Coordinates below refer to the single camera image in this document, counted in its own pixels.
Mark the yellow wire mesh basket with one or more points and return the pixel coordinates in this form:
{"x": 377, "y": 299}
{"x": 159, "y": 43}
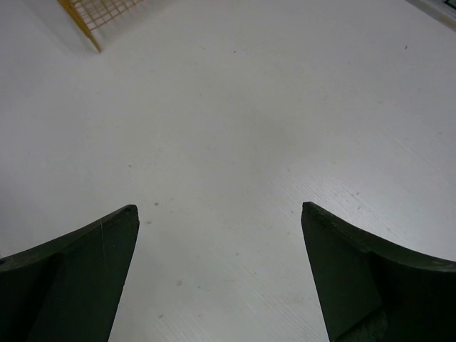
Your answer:
{"x": 91, "y": 16}

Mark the aluminium rail right edge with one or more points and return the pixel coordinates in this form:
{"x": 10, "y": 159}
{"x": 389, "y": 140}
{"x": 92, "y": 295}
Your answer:
{"x": 443, "y": 11}

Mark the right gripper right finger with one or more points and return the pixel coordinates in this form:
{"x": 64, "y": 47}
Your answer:
{"x": 371, "y": 289}

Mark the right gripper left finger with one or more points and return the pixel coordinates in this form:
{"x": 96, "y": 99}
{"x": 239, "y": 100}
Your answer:
{"x": 68, "y": 289}

